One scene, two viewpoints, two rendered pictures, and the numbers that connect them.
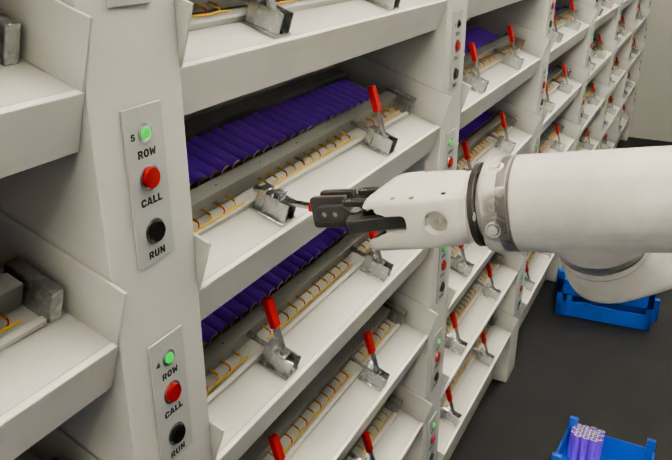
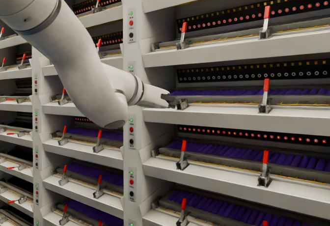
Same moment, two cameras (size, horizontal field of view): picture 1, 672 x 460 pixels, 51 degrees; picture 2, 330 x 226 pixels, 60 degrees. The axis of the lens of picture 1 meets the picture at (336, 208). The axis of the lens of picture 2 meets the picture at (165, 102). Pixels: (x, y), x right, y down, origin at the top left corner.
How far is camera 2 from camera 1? 1.19 m
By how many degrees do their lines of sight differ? 100
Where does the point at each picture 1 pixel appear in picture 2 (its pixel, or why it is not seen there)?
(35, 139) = (117, 64)
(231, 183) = (182, 97)
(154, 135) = (133, 68)
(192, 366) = (138, 128)
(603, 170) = not seen: hidden behind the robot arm
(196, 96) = (149, 63)
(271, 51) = (171, 53)
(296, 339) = (198, 168)
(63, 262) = not seen: hidden behind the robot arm
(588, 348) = not seen: outside the picture
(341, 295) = (234, 175)
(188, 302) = (138, 110)
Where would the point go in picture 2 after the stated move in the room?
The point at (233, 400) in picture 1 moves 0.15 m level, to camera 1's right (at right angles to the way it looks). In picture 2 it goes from (165, 162) to (154, 174)
